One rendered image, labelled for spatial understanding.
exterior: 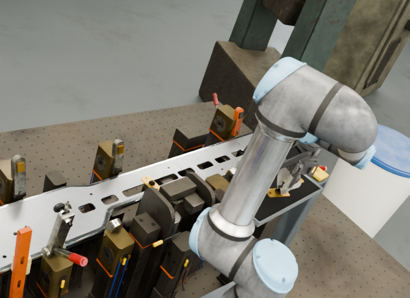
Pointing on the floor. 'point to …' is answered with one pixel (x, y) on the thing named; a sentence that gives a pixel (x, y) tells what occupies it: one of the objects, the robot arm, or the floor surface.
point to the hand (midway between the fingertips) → (279, 188)
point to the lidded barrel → (373, 182)
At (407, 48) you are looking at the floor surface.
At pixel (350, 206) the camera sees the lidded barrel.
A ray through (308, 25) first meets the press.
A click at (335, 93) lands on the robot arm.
